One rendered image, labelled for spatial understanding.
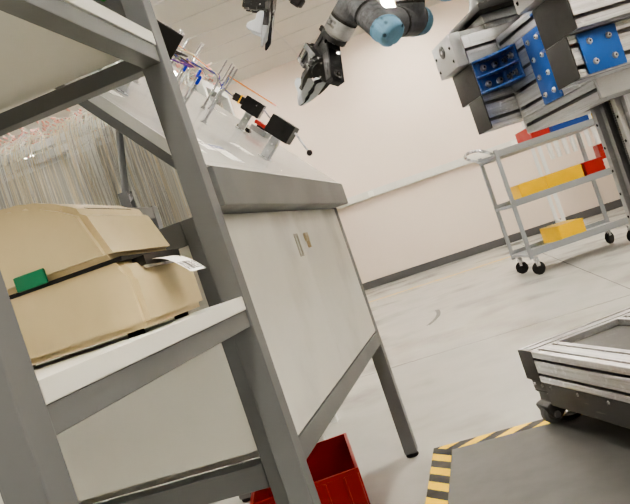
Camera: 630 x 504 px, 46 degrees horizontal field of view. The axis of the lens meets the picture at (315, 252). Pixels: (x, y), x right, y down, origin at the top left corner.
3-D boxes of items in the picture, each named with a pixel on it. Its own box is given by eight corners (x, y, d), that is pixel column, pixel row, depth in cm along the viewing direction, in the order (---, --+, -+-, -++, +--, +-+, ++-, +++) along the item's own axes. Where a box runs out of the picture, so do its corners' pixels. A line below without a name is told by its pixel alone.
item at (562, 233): (615, 241, 605) (572, 115, 605) (643, 239, 554) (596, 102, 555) (501, 280, 602) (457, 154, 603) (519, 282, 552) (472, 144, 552)
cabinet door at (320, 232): (378, 330, 227) (336, 207, 227) (349, 369, 173) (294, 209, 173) (370, 332, 227) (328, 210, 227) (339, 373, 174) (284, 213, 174)
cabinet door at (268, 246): (346, 370, 173) (292, 210, 173) (291, 446, 120) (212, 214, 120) (338, 373, 173) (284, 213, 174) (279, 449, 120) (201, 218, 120)
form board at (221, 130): (199, 174, 115) (204, 163, 115) (-274, -140, 129) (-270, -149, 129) (335, 187, 231) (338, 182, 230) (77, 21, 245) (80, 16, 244)
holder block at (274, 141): (294, 178, 169) (317, 141, 168) (250, 150, 171) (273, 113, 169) (299, 179, 174) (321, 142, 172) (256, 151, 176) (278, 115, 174)
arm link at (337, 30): (361, 31, 192) (337, 23, 187) (352, 47, 195) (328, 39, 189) (347, 17, 197) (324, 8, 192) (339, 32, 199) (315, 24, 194)
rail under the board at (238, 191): (348, 203, 230) (341, 183, 230) (225, 204, 115) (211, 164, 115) (331, 209, 231) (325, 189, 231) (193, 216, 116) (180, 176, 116)
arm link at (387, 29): (419, 20, 186) (390, -3, 190) (390, 22, 178) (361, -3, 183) (406, 48, 190) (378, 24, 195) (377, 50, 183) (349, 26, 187)
